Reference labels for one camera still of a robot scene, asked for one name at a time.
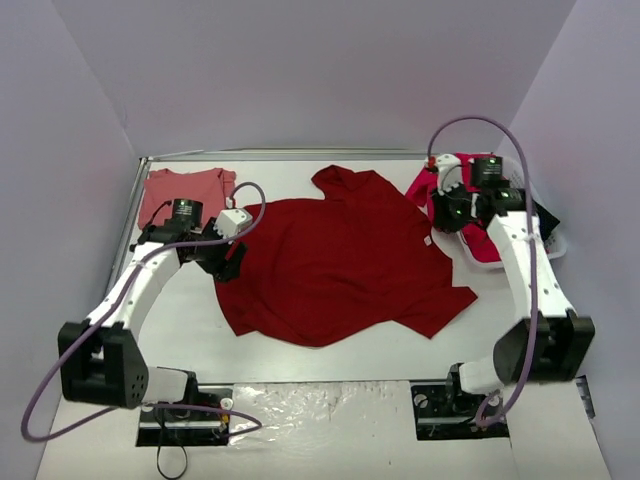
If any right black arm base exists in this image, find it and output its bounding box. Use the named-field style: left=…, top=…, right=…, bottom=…
left=410, top=365, right=509, bottom=441

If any white foreground cover board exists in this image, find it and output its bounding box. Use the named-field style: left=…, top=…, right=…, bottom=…
left=38, top=382, right=609, bottom=479

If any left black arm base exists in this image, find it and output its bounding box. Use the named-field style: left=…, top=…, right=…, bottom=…
left=135, top=384, right=234, bottom=447

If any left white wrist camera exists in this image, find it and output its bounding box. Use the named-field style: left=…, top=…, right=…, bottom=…
left=213, top=198, right=253, bottom=239

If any bright pink t-shirt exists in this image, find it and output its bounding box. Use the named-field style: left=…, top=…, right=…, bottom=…
left=405, top=152, right=502, bottom=269

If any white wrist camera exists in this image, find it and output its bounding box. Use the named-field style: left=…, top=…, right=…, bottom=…
left=213, top=198, right=253, bottom=239
left=425, top=153, right=464, bottom=194

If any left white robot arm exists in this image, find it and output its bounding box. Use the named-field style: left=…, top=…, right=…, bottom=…
left=58, top=199, right=253, bottom=418

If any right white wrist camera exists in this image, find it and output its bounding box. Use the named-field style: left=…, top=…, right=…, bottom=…
left=425, top=153, right=464, bottom=194

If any thin black cable loop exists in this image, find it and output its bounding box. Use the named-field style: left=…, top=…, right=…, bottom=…
left=155, top=409, right=189, bottom=479

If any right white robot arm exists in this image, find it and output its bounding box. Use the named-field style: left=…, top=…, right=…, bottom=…
left=425, top=154, right=595, bottom=413

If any black garment in basket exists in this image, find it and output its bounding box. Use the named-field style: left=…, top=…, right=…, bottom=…
left=534, top=201, right=560, bottom=242

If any folded salmon pink t-shirt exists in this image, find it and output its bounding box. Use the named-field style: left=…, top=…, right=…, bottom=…
left=137, top=168, right=236, bottom=230

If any white plastic laundry basket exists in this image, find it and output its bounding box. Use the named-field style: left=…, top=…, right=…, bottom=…
left=457, top=157, right=567, bottom=270

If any dark red t-shirt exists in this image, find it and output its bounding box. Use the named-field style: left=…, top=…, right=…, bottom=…
left=215, top=166, right=477, bottom=347

